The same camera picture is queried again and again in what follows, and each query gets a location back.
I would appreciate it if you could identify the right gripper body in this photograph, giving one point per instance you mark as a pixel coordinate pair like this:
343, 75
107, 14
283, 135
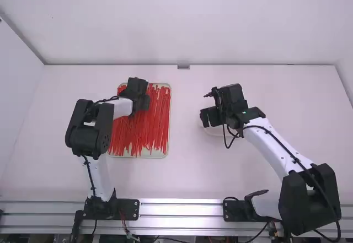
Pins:
233, 97

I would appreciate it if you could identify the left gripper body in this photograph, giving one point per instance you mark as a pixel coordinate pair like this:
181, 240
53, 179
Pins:
135, 87

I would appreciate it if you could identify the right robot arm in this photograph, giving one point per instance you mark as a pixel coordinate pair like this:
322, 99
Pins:
306, 199

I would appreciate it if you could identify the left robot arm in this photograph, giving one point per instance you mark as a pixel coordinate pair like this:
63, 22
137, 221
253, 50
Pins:
91, 132

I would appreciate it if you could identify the white dish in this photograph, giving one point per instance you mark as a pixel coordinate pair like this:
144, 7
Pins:
213, 132

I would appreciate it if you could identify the pale tray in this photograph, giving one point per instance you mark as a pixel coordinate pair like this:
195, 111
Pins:
168, 149

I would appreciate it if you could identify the silver rails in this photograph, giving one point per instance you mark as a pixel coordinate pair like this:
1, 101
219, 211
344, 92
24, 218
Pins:
179, 212

